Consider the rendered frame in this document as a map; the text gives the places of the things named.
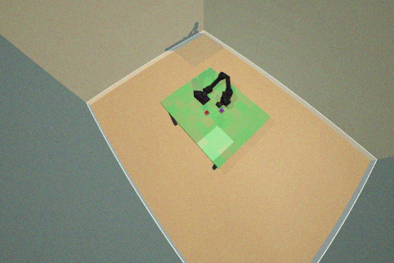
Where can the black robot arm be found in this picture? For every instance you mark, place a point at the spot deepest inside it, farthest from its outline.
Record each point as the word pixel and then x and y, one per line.
pixel 225 94

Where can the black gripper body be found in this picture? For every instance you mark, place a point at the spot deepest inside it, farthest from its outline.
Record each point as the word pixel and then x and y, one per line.
pixel 219 104

